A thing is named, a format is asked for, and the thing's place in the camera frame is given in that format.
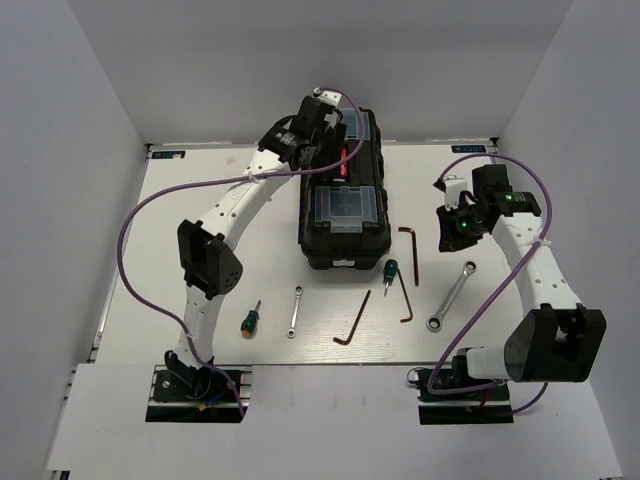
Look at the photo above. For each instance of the large silver ratchet wrench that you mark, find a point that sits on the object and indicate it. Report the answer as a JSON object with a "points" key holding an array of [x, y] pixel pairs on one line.
{"points": [[435, 322]]}

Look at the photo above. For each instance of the small silver ratchet wrench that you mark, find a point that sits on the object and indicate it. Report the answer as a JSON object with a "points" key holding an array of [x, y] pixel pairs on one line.
{"points": [[298, 292]]}

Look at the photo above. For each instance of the green screwdriver orange cap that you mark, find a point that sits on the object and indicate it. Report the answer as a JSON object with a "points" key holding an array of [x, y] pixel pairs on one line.
{"points": [[249, 324]]}

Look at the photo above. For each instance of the brown hex key upper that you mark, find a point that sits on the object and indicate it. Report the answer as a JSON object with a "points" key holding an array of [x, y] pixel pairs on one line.
{"points": [[414, 252]]}

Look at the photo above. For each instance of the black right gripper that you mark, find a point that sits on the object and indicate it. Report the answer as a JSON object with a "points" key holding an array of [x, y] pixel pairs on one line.
{"points": [[450, 240]]}

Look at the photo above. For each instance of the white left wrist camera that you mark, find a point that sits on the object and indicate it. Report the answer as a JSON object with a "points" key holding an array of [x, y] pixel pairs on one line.
{"points": [[332, 99]]}

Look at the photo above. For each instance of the brown hex key middle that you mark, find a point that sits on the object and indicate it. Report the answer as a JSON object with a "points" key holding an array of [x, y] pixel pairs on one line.
{"points": [[409, 315]]}

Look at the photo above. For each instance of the black plastic toolbox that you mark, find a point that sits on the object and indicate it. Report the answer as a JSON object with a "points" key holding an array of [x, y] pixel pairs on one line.
{"points": [[343, 214]]}

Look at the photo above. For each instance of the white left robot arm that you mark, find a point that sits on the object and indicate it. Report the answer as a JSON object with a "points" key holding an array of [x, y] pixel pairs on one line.
{"points": [[206, 246]]}

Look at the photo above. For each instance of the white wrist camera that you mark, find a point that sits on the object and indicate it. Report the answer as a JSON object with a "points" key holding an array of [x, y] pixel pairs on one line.
{"points": [[332, 99], [452, 186]]}

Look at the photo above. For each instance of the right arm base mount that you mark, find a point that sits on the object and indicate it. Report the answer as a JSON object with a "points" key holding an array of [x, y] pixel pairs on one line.
{"points": [[484, 407]]}

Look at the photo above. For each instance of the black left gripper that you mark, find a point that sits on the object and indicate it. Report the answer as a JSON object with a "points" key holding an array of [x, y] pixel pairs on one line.
{"points": [[341, 129]]}

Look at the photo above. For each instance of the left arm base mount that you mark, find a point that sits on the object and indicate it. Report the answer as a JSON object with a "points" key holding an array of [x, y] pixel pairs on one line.
{"points": [[170, 400]]}

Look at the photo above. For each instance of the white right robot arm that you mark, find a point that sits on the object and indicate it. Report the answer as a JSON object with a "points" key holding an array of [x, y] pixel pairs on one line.
{"points": [[559, 337]]}

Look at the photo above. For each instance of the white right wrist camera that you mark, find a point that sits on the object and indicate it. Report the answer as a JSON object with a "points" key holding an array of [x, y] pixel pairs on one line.
{"points": [[452, 186]]}

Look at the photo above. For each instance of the small green stubby screwdriver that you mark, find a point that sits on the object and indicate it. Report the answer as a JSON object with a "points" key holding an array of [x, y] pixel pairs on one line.
{"points": [[389, 273]]}

